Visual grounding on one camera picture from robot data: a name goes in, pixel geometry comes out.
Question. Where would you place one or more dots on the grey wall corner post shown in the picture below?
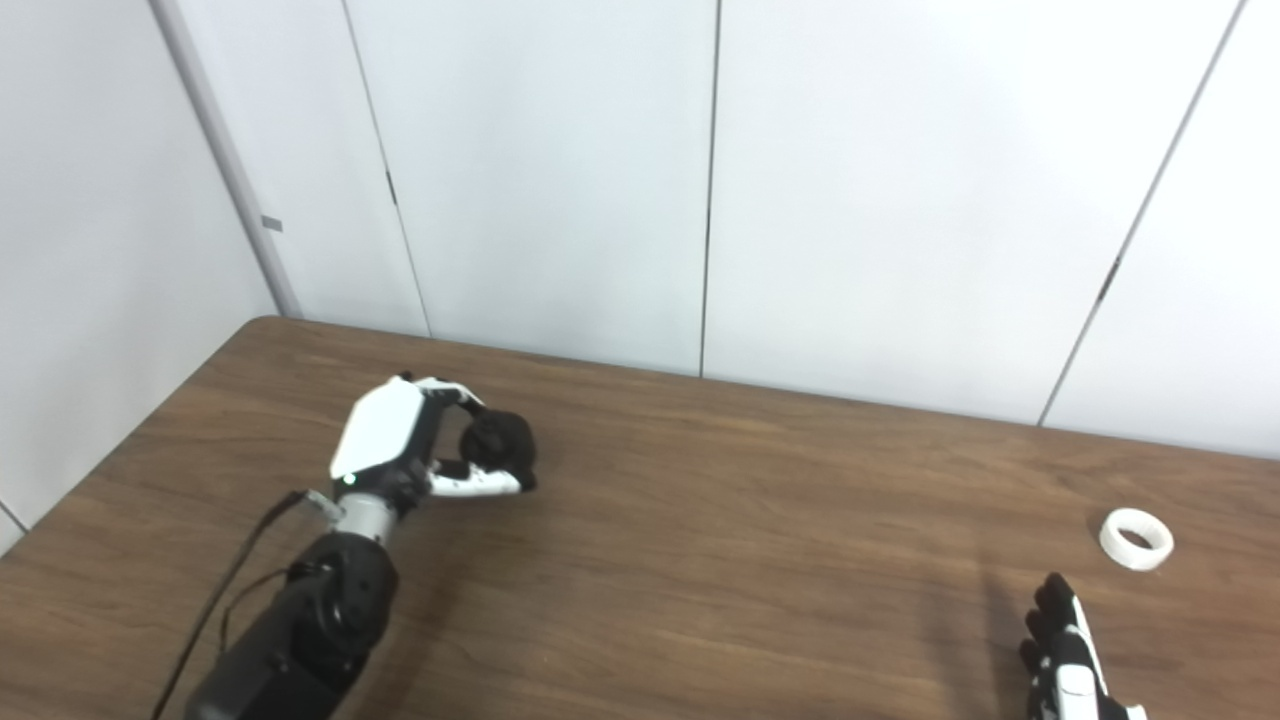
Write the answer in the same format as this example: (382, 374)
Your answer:
(225, 160)

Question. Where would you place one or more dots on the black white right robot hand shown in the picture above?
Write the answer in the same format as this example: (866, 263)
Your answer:
(1065, 660)

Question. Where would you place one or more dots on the round black plastic part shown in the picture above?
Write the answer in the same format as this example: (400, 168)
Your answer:
(500, 440)

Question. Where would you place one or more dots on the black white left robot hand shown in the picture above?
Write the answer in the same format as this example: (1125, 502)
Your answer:
(375, 430)

